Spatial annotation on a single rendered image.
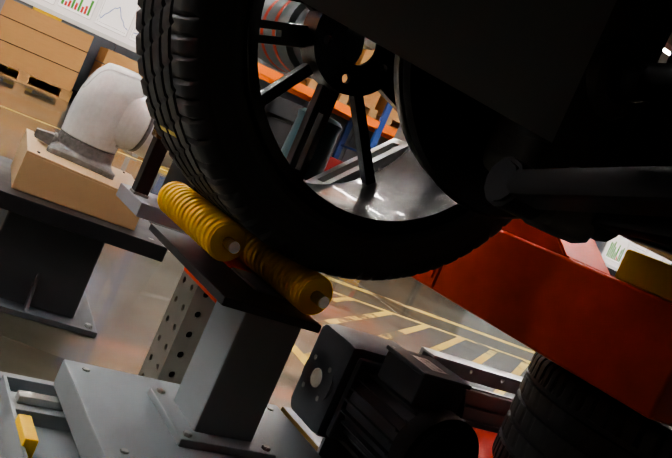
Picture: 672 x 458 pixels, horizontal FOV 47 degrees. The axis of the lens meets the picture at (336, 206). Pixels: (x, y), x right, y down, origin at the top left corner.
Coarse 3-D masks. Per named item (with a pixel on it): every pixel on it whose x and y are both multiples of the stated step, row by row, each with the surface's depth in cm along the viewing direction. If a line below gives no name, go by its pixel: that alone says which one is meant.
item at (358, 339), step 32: (320, 352) 136; (352, 352) 130; (384, 352) 134; (320, 384) 133; (352, 384) 130; (384, 384) 127; (416, 384) 121; (448, 384) 123; (320, 416) 131; (352, 416) 128; (384, 416) 122; (416, 416) 118; (448, 416) 118; (320, 448) 141; (352, 448) 135; (384, 448) 120; (416, 448) 114; (448, 448) 117
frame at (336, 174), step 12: (396, 132) 144; (384, 144) 143; (396, 144) 142; (372, 156) 141; (384, 156) 138; (396, 156) 139; (336, 168) 139; (348, 168) 140; (312, 180) 137; (324, 180) 138; (336, 180) 134; (348, 180) 135
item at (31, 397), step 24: (0, 384) 118; (24, 384) 121; (48, 384) 123; (0, 408) 114; (24, 408) 112; (48, 408) 115; (0, 432) 110; (24, 432) 103; (48, 432) 112; (0, 456) 107; (24, 456) 99; (48, 456) 106; (72, 456) 109
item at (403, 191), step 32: (256, 0) 92; (256, 32) 94; (288, 32) 116; (320, 32) 115; (256, 64) 95; (320, 64) 116; (352, 64) 119; (384, 64) 122; (256, 96) 96; (320, 96) 121; (352, 96) 124; (384, 96) 128; (256, 128) 97; (320, 128) 123; (288, 160) 122; (416, 160) 132; (320, 192) 122; (352, 192) 126; (384, 192) 125; (416, 192) 123; (352, 224) 107; (384, 224) 110; (416, 224) 112
